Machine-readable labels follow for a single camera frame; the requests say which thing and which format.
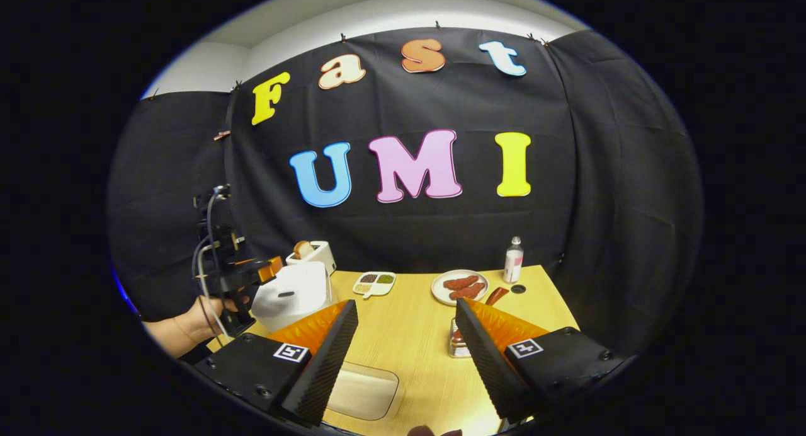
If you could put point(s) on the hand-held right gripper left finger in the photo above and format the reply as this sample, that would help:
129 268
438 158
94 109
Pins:
324 367

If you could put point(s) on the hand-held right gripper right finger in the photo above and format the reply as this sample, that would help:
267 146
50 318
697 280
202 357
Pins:
485 367

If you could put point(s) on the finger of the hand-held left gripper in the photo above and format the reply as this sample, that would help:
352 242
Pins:
261 271

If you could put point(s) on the white rice cooker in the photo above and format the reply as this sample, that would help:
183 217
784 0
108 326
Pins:
296 297

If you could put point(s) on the brown wooden spoon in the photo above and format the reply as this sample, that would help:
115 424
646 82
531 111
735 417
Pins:
496 295

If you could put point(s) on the bread slice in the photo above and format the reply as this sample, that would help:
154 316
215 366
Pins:
303 250

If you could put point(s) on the clear plastic container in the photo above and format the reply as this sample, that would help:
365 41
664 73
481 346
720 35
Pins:
365 392

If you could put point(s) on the white toaster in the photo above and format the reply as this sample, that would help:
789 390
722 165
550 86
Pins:
321 256

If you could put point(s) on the red sausage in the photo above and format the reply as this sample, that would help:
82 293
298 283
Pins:
469 292
461 281

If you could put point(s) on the white round plate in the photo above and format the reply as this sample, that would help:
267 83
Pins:
437 291

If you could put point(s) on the white divided bean dish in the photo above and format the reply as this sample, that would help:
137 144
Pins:
374 283

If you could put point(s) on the small pink label bottle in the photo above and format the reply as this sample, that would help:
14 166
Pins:
514 263

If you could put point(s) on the pink cloth clip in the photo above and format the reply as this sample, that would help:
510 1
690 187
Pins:
222 135

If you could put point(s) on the black backdrop cloth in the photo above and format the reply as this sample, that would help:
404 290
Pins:
409 108

